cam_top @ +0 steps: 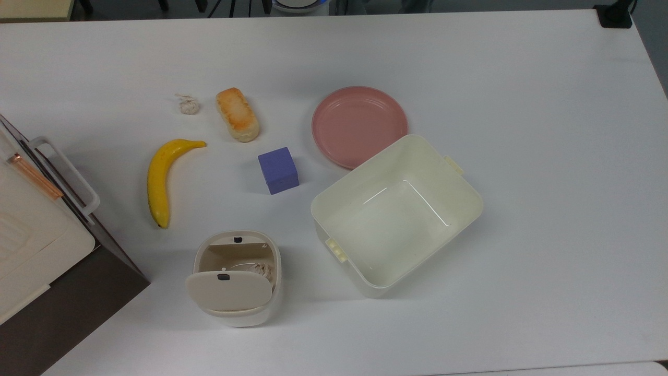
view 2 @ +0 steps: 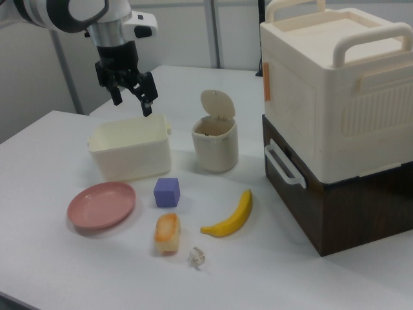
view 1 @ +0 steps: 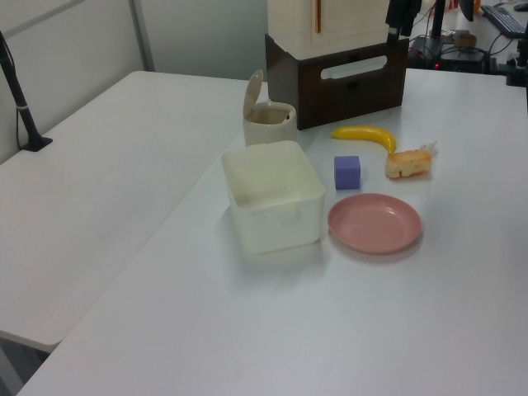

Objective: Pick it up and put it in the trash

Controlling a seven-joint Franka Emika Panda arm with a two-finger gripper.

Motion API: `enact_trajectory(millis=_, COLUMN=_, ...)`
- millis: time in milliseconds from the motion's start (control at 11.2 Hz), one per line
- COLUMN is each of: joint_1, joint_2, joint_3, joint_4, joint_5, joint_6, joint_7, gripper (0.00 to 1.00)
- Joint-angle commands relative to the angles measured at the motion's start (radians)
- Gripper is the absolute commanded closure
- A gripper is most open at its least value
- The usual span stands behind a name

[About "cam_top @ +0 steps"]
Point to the white paper ball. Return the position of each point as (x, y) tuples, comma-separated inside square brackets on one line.
[(262, 270), (189, 106)]

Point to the beige desktop trash can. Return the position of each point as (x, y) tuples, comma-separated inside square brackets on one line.
[(237, 249)]

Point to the beige trash can lid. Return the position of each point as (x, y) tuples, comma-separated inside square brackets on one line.
[(229, 295)]

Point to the purple cube block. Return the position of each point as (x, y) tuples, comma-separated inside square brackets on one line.
[(278, 169)]

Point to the pink plastic plate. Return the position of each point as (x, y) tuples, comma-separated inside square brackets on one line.
[(355, 125)]

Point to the cream plastic storage box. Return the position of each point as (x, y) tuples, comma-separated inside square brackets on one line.
[(396, 224)]

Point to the toasted bread roll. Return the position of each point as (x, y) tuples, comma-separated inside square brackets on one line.
[(238, 114)]

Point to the yellow banana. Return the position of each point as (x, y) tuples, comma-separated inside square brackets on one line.
[(158, 183)]

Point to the cream white appliance box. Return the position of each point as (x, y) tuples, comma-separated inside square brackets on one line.
[(31, 240)]

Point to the light wooden side desk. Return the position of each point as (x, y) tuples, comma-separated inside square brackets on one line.
[(31, 9)]

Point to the black table clamp mount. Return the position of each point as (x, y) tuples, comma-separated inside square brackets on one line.
[(615, 18)]

